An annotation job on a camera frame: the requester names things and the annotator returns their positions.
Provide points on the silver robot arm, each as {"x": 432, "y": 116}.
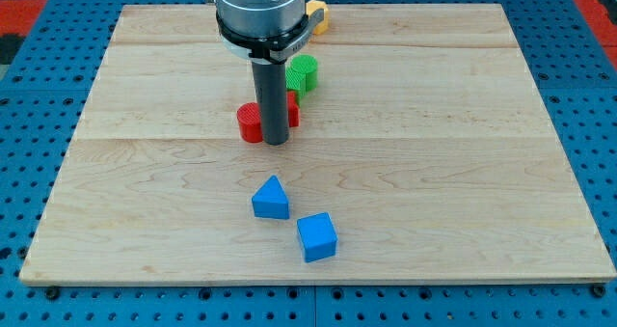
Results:
{"x": 265, "y": 32}

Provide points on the red block behind rod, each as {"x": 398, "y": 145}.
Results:
{"x": 293, "y": 109}

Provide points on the blue triangular block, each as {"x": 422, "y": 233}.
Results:
{"x": 270, "y": 200}

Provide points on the red cylinder block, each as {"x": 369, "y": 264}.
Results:
{"x": 249, "y": 122}

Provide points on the green cylinder block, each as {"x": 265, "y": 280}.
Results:
{"x": 308, "y": 66}

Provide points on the blue cube block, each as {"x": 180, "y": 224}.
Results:
{"x": 318, "y": 238}

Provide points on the light wooden board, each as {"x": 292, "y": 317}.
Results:
{"x": 426, "y": 140}

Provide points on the yellow hexagonal block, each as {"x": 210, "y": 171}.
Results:
{"x": 322, "y": 10}

